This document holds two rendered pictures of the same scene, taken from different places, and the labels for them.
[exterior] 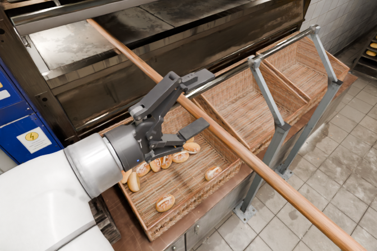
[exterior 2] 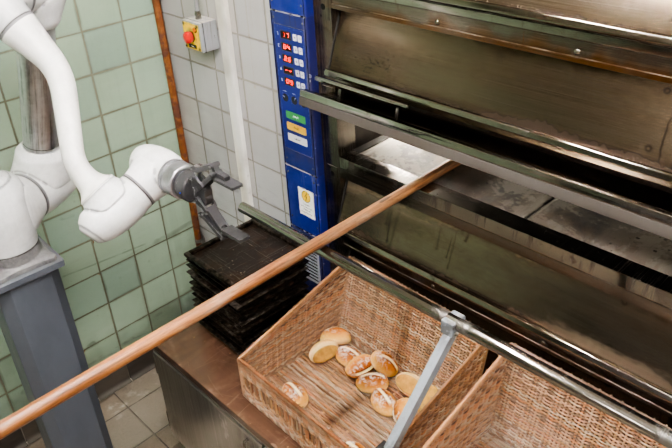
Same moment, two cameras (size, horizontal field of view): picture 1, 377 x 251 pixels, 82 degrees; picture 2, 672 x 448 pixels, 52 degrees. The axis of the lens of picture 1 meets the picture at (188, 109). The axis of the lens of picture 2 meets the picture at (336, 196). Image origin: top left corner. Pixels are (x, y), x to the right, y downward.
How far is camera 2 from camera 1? 1.53 m
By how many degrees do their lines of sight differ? 66
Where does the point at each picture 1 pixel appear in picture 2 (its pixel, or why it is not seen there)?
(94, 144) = (179, 165)
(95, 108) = (365, 227)
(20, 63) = (329, 127)
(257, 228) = not seen: outside the picture
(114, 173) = (167, 183)
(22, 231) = (135, 164)
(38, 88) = (332, 159)
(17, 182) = (155, 150)
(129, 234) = not seen: hidden behind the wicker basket
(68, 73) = (357, 165)
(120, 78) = (409, 219)
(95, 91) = not seen: hidden behind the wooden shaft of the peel
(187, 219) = (275, 433)
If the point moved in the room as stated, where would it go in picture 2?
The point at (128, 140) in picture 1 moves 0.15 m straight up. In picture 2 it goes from (185, 177) to (174, 118)
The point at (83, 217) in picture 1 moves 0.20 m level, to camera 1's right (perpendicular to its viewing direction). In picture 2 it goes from (145, 184) to (133, 228)
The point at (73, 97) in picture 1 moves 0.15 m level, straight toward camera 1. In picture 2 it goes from (358, 195) to (321, 213)
